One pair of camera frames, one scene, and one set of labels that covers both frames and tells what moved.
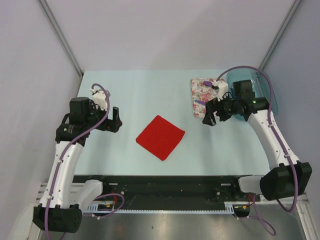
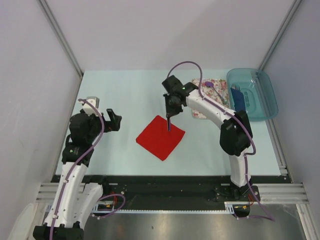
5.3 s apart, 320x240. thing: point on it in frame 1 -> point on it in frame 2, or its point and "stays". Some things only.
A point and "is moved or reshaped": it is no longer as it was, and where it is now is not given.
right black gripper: x=213 y=106 -> x=172 y=112
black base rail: x=168 y=192 stays
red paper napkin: x=161 y=137 stays
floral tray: x=202 y=92 stays
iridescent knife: x=202 y=102 is moved or reshaped
